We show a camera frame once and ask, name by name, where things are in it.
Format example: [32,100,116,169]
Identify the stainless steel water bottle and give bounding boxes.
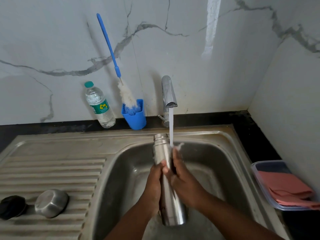
[153,133,188,226]

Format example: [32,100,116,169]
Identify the stainless steel sink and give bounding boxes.
[0,124,290,240]

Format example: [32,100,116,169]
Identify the clear plastic water bottle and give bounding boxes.
[84,81,116,129]

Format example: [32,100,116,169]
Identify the stainless steel bottle cap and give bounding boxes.
[34,189,69,219]

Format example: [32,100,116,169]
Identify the blue plastic cup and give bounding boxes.
[121,99,147,130]

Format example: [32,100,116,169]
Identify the chrome sink faucet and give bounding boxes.
[158,75,178,128]

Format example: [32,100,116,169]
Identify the person's left hand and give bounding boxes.
[142,161,167,214]

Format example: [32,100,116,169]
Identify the person's right forearm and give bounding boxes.
[194,191,284,240]

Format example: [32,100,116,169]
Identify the clear plastic container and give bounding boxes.
[251,160,320,211]

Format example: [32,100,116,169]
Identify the person's left forearm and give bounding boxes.
[104,197,160,240]

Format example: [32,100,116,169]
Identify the person's right hand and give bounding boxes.
[162,148,208,212]

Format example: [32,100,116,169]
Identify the pink folded cloth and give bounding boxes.
[257,170,320,211]

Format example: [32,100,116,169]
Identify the blue handled bottle brush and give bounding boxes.
[96,13,142,116]

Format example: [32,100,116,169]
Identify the black round bottle lid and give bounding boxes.
[0,195,27,220]

